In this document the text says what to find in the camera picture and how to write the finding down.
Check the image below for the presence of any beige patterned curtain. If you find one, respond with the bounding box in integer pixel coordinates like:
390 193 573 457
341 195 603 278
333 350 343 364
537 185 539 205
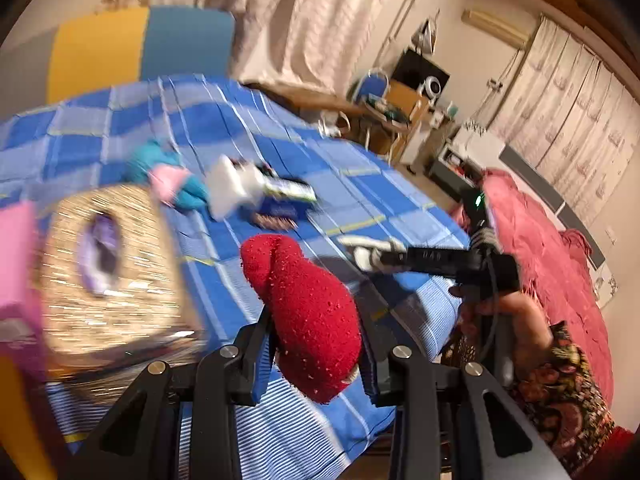
101 0 385 94

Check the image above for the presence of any wooden desk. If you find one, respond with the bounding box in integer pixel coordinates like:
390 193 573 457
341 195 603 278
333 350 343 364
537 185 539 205
244 79 432 162

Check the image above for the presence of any grey yellow blue headboard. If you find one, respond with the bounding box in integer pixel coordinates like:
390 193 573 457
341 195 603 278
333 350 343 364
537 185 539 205
1 6 235 119

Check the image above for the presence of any black monitor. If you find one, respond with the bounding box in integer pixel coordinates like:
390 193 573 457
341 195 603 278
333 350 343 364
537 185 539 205
390 49 449 100

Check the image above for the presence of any silver embossed tissue box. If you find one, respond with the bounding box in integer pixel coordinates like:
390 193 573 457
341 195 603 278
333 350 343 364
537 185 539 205
39 184 206 380

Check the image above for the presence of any blue folding chair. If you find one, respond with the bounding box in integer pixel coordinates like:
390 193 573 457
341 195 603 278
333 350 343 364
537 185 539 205
350 67 390 104

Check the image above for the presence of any teal plush toy pink scarf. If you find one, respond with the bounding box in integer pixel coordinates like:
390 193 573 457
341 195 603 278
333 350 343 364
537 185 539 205
125 140 209 210

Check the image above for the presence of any pink cardboard box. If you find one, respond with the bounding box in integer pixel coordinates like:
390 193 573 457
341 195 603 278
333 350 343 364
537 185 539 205
0 200 46 380

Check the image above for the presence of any pink red blanket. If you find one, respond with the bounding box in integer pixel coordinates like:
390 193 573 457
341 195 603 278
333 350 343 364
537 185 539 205
482 168 614 402

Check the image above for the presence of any red sock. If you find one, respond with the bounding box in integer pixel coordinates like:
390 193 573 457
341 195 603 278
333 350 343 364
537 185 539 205
240 234 361 404

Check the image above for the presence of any white soft pack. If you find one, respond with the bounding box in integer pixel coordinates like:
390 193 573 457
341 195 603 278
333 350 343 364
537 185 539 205
205 155 265 221

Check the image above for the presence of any blue plaid bed sheet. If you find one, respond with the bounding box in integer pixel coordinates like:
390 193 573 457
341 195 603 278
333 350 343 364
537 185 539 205
0 72 472 480

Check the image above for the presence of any white sock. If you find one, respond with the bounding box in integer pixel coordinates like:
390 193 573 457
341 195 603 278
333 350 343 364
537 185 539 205
337 234 407 274

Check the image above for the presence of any person's right hand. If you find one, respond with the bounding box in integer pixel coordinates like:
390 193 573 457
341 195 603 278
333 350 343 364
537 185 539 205
448 284 554 376

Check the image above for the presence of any blue tissue pack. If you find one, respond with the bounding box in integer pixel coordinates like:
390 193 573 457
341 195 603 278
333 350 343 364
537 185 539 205
254 178 318 221

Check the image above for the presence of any wall air conditioner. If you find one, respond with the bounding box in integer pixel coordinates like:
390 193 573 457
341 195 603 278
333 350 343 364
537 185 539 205
461 9 529 50

